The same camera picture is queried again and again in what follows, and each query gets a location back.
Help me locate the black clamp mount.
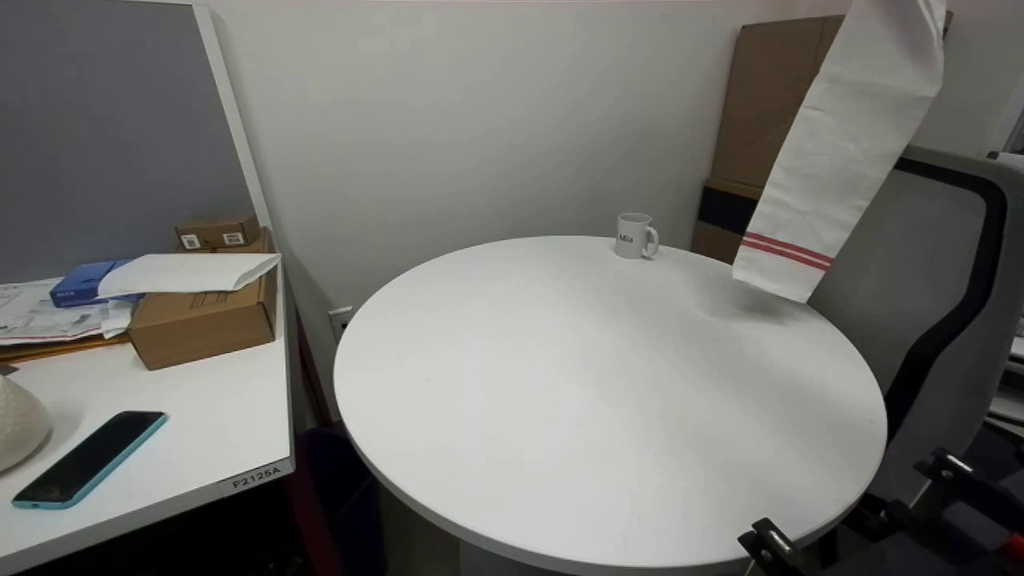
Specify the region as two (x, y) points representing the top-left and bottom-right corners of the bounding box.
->
(741, 448), (1024, 576)

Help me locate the beige rounded object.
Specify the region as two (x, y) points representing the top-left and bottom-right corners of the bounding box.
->
(0, 379), (53, 473)

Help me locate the blue box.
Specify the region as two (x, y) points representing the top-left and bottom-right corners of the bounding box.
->
(53, 259), (119, 307)

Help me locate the stack of papers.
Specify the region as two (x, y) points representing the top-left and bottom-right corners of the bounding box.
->
(0, 278), (135, 345)

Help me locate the grey mesh office chair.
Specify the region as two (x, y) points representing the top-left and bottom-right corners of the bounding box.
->
(812, 149), (1024, 504)

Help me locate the small cardboard box behind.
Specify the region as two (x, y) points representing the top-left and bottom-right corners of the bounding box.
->
(177, 215), (271, 254)

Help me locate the white red-striped tea towel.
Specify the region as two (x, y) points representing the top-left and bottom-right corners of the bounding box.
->
(733, 0), (952, 303)

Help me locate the large flat cardboard box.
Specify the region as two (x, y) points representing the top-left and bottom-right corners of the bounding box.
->
(693, 15), (842, 263)

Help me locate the white envelope paper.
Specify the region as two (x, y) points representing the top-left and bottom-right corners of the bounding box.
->
(95, 254), (279, 299)

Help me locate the white ceramic mug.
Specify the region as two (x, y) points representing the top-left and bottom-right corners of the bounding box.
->
(614, 213), (659, 259)

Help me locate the blue-cased smartphone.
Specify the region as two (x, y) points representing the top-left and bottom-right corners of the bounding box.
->
(12, 411), (168, 508)

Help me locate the brown cardboard box on desk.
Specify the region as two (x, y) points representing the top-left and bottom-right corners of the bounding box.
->
(128, 278), (275, 373)

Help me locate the grey partition panel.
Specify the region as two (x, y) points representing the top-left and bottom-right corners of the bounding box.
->
(0, 0), (270, 282)

